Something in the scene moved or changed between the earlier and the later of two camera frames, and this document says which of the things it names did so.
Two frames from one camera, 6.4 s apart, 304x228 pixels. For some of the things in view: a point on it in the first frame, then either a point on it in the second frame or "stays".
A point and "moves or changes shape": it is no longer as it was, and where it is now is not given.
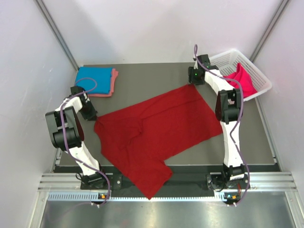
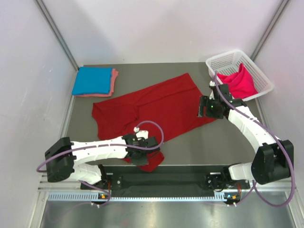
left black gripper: x=92 y=115 -> x=139 y=162
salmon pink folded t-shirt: x=114 y=74 stays
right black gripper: x=191 y=71 -> x=205 y=101
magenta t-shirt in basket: x=243 y=77 stays
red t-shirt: x=137 y=137 moves or changes shape
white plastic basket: x=227 y=63 stays
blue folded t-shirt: x=94 y=80 stays
